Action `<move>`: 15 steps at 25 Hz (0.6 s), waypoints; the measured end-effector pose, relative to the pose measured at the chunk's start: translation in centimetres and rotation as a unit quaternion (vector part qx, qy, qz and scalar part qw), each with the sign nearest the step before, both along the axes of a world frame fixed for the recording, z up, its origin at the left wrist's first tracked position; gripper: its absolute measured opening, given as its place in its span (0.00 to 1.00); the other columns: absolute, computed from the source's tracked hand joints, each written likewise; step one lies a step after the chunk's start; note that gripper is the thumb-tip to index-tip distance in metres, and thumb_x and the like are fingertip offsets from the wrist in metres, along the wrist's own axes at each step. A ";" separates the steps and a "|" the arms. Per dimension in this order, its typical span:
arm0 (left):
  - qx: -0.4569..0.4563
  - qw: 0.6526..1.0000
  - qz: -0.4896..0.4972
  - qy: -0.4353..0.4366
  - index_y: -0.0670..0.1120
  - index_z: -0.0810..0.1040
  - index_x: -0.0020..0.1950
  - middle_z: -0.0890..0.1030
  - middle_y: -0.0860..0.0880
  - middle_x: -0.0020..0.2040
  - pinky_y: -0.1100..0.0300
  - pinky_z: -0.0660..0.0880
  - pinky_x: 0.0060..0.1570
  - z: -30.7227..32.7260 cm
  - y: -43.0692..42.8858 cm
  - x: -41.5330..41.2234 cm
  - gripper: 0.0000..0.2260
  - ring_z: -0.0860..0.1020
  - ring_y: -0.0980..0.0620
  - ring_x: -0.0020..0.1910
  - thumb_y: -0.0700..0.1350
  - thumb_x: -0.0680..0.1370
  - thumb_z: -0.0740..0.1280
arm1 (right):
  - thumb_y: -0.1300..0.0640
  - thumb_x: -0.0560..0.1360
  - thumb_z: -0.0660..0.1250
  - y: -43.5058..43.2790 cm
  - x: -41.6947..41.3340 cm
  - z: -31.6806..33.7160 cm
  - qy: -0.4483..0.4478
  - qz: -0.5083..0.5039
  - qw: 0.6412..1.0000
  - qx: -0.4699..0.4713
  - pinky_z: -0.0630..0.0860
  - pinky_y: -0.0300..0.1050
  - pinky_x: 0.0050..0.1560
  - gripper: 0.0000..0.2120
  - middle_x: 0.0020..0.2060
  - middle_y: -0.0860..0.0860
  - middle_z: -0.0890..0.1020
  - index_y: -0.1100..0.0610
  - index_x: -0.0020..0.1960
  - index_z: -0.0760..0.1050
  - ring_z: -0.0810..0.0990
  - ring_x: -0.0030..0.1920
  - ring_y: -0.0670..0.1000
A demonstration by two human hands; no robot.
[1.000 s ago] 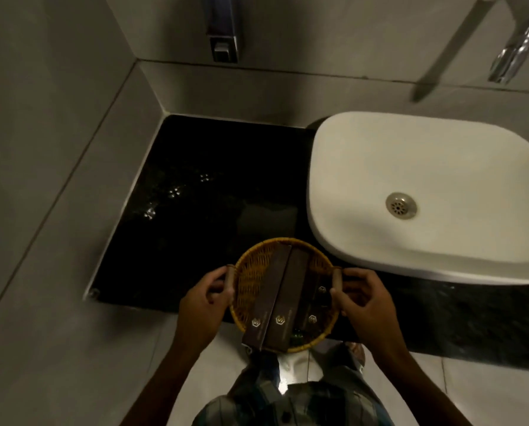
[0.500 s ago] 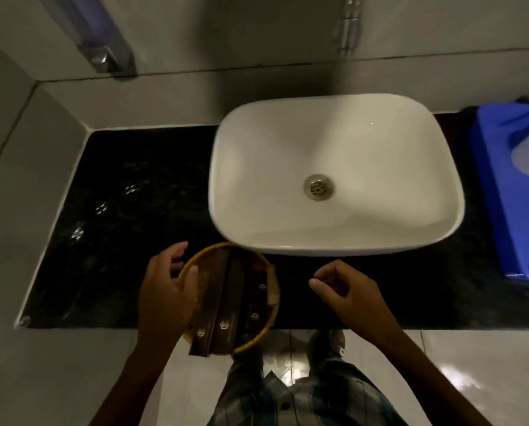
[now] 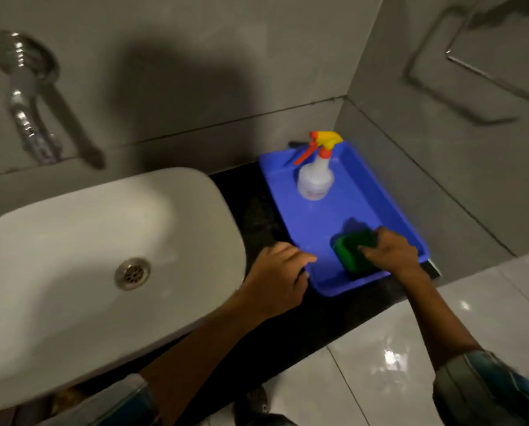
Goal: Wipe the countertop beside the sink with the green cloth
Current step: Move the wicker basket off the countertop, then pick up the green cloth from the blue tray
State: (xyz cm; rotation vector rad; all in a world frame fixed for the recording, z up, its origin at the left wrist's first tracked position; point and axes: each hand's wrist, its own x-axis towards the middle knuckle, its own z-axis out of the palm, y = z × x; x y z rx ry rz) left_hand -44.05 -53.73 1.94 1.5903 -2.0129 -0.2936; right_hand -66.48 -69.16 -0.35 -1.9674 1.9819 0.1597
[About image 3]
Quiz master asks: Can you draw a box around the white spray bottle yellow trigger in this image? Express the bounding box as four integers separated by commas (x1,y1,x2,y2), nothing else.
293,130,344,201

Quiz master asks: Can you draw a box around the person's right hand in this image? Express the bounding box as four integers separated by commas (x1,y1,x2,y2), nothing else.
357,226,421,278

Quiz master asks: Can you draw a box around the chrome wall faucet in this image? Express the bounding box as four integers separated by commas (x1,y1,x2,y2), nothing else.
0,30,64,167

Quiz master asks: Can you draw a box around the green scrub sponge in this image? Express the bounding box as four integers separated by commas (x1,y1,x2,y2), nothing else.
333,230,381,276

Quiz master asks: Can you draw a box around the person's shirt sleeve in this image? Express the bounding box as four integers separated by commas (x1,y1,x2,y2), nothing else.
38,373,159,426
432,349,529,426

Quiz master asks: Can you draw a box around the person's left shirt sleeve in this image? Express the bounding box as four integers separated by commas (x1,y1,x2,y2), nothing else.
38,373,159,426

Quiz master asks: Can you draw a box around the metal wall towel rack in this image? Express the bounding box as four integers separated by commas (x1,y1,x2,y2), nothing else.
445,0,529,109

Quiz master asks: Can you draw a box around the person's left forearm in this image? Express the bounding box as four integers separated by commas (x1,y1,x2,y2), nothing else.
139,290,269,426

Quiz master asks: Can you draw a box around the person's right forearm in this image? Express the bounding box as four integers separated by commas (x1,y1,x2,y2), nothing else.
399,267,483,372

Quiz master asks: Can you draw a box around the blue plastic tray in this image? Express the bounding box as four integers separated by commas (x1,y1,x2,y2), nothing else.
259,139,431,298

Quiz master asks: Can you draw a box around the person's left hand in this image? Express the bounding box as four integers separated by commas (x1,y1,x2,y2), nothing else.
238,241,318,322

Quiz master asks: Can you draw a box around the white ceramic sink basin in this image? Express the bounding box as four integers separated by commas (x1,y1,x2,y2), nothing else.
0,167,247,411

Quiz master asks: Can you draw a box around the person's right shirt sleeve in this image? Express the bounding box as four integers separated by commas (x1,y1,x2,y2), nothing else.
432,349,529,426

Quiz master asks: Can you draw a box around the metal sink drain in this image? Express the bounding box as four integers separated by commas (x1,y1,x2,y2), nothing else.
114,257,152,291

